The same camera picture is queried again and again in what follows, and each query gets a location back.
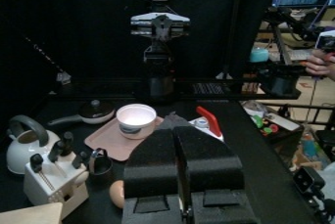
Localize black leader arm base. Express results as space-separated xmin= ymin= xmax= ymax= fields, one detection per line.
xmin=254 ymin=62 xmax=304 ymax=98

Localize black frame rail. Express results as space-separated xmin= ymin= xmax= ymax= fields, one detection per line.
xmin=46 ymin=78 xmax=302 ymax=102

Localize bin of toys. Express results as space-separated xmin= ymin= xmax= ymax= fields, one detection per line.
xmin=242 ymin=100 xmax=305 ymax=157

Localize blue bottle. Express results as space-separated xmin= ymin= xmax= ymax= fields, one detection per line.
xmin=300 ymin=132 xmax=318 ymax=157

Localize white leader arm handle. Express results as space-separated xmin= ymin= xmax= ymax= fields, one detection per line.
xmin=312 ymin=29 xmax=335 ymax=53

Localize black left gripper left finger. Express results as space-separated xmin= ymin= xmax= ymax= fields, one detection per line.
xmin=121 ymin=127 xmax=183 ymax=224

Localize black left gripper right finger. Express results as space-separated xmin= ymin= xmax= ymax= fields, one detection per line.
xmin=174 ymin=125 xmax=258 ymax=224

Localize white kettle with grey handle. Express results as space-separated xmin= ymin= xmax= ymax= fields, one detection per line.
xmin=5 ymin=114 xmax=62 ymax=175

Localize thin diagonal brace wire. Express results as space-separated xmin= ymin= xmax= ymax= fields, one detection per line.
xmin=23 ymin=35 xmax=66 ymax=72

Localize white toy with red handle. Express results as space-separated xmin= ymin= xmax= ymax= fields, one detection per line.
xmin=187 ymin=105 xmax=226 ymax=143

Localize white knife block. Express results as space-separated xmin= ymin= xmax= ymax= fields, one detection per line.
xmin=22 ymin=151 xmax=89 ymax=221

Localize black ribbed grille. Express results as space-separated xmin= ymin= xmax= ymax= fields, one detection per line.
xmin=191 ymin=82 xmax=226 ymax=96

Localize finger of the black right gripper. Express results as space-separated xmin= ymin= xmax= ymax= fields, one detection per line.
xmin=149 ymin=14 xmax=163 ymax=42
xmin=160 ymin=14 xmax=174 ymax=42

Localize white clip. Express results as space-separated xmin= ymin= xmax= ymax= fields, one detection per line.
xmin=54 ymin=70 xmax=73 ymax=85

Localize black handled toy knife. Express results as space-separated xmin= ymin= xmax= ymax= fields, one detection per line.
xmin=60 ymin=131 xmax=74 ymax=157
xmin=70 ymin=151 xmax=88 ymax=169
xmin=46 ymin=141 xmax=65 ymax=163
xmin=27 ymin=153 xmax=45 ymax=174

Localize black cup with metal handle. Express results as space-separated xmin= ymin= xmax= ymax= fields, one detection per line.
xmin=86 ymin=148 xmax=115 ymax=177

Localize pink plastic tray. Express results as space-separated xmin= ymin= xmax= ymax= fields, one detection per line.
xmin=82 ymin=115 xmax=166 ymax=162

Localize white pan with black lid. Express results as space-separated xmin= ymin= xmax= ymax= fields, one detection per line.
xmin=45 ymin=99 xmax=117 ymax=127

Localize grey crumpled lump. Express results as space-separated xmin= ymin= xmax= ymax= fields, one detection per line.
xmin=156 ymin=111 xmax=192 ymax=132

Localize teal cup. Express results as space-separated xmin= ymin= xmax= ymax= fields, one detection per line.
xmin=249 ymin=47 xmax=270 ymax=64

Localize green toy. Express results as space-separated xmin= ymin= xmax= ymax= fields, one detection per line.
xmin=251 ymin=114 xmax=265 ymax=130

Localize black frame post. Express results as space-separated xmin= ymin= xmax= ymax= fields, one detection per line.
xmin=223 ymin=0 xmax=246 ymax=79

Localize white paper cup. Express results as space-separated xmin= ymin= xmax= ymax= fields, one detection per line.
xmin=115 ymin=103 xmax=157 ymax=140

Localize brown toy egg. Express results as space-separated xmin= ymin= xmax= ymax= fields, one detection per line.
xmin=108 ymin=179 xmax=127 ymax=209

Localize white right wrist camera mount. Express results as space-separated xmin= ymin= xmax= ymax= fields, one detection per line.
xmin=129 ymin=12 xmax=192 ymax=23

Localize black table-level camera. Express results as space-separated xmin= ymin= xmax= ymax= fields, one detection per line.
xmin=291 ymin=165 xmax=326 ymax=194

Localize person's hand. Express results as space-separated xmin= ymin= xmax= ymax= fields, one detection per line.
xmin=305 ymin=49 xmax=335 ymax=81

